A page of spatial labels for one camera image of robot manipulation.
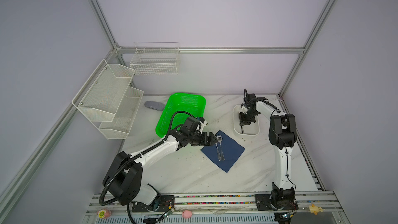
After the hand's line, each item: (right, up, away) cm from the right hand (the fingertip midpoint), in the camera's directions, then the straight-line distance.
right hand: (240, 122), depth 103 cm
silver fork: (-16, -18, -15) cm, 28 cm away
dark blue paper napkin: (-8, -17, -13) cm, 22 cm away
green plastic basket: (-31, +13, +8) cm, 35 cm away
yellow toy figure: (+24, -36, -36) cm, 56 cm away
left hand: (-21, -8, -22) cm, 32 cm away
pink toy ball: (-33, -39, -33) cm, 61 cm away
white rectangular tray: (+5, -4, -4) cm, 8 cm away
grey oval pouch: (-61, +12, +8) cm, 62 cm away
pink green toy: (-69, -37, -36) cm, 86 cm away
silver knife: (+1, -4, -2) cm, 5 cm away
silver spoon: (-15, -10, -8) cm, 19 cm away
